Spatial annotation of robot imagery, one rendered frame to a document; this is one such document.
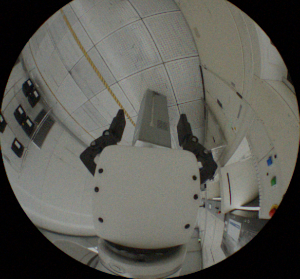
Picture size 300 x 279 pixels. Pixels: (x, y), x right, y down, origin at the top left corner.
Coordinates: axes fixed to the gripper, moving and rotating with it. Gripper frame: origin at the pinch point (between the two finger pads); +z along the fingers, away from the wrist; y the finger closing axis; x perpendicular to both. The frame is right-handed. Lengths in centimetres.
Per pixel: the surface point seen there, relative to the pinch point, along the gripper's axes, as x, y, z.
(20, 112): -9, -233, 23
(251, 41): 29, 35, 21
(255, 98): 5.1, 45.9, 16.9
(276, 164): -3, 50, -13
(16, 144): -35, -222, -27
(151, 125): -45, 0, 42
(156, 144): -47, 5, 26
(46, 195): -147, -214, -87
